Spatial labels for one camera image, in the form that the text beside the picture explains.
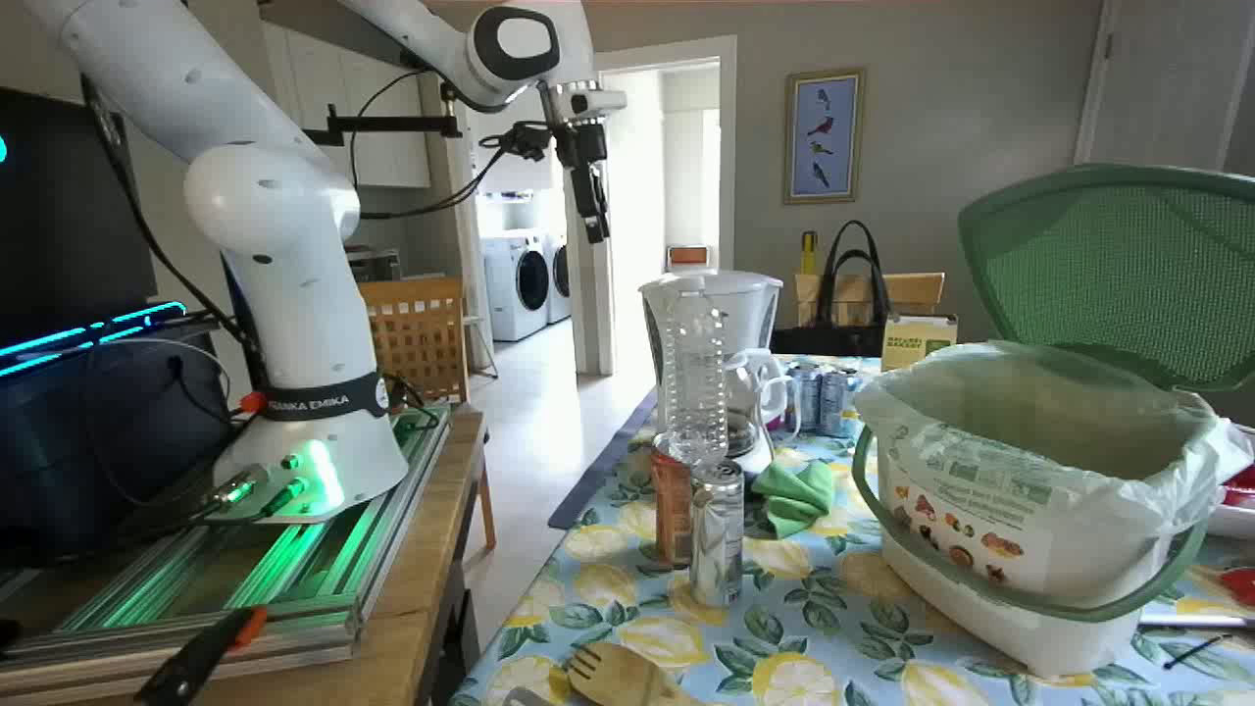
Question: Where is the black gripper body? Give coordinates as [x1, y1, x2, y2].
[558, 116, 612, 197]

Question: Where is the brown spice bottle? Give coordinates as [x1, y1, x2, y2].
[649, 436, 700, 571]

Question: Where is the white washing machine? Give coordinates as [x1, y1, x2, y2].
[544, 235, 576, 329]
[478, 231, 558, 343]

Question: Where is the framed bird picture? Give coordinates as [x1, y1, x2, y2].
[781, 66, 869, 209]

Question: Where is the black tan tote bag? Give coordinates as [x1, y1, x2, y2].
[768, 216, 894, 362]

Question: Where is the blue white drink can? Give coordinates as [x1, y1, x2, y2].
[818, 362, 856, 439]
[785, 362, 826, 439]

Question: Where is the brown cardboard box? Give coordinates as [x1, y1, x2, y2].
[878, 265, 948, 322]

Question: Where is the brown paper bag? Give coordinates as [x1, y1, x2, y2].
[878, 309, 960, 375]

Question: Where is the green cloth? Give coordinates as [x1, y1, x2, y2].
[748, 453, 844, 541]

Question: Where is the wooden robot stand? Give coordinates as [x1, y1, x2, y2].
[0, 403, 491, 706]

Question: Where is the wooden salad fork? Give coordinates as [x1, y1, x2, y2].
[561, 639, 691, 706]

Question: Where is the yellow floral tablecloth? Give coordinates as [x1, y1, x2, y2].
[446, 347, 1255, 706]

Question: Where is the black monitor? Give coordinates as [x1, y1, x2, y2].
[0, 83, 160, 343]

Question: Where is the green bin lid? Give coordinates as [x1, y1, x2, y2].
[954, 159, 1255, 397]

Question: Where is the black computer case blue light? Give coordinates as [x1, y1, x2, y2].
[0, 292, 249, 567]

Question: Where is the white panel door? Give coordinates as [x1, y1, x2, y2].
[1073, 0, 1255, 176]

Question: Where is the orange black clamp tool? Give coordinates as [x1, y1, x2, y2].
[134, 602, 275, 706]

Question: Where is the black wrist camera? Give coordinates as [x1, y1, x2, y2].
[503, 116, 561, 165]

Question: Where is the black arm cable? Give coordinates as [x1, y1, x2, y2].
[341, 71, 552, 222]

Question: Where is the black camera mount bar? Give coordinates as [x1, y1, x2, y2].
[301, 107, 466, 148]

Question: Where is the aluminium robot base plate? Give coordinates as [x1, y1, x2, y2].
[0, 401, 457, 675]

